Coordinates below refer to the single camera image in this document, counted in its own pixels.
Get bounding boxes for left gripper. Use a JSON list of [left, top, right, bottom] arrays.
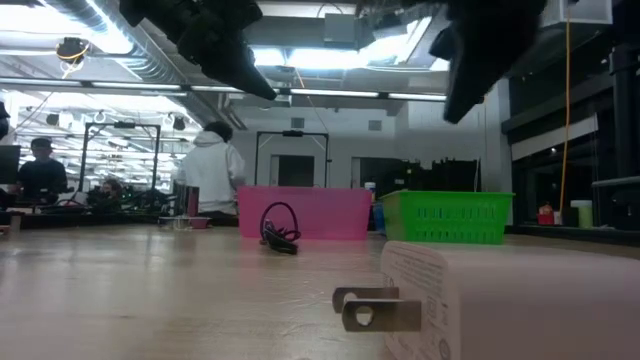
[[174, 0, 279, 100]]

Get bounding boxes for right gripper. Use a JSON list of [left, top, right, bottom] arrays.
[[428, 0, 547, 125]]

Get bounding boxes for white wall charger plug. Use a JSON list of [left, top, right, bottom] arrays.
[[331, 239, 640, 360]]

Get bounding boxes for green plastic bin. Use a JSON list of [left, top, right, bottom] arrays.
[[378, 189, 516, 246]]

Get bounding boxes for pink plastic bin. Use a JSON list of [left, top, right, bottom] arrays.
[[237, 185, 374, 242]]

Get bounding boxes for row of black cabinets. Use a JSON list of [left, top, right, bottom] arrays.
[[351, 156, 482, 194]]

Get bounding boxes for person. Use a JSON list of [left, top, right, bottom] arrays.
[[97, 178, 126, 201], [174, 120, 247, 217], [13, 137, 69, 206]]

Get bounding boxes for long LED light bar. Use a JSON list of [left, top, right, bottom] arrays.
[[0, 75, 449, 105]]

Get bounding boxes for red container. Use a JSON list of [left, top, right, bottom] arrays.
[[536, 201, 556, 227]]

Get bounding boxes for black stand pole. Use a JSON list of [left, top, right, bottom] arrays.
[[608, 39, 640, 232]]

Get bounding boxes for pale green cup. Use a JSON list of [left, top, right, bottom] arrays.
[[569, 199, 594, 230]]

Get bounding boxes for black round ceiling lamp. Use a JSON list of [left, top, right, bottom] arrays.
[[54, 36, 92, 65]]

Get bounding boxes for dark computer monitor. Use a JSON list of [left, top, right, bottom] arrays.
[[0, 144, 22, 186]]

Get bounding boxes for black camera rig frame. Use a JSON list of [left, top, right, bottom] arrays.
[[79, 121, 162, 194], [253, 129, 331, 189]]

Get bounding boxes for yellow cable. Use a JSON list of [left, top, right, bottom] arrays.
[[558, 0, 572, 217]]

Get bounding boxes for black coiled USB cable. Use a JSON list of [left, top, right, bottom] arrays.
[[258, 201, 303, 256]]

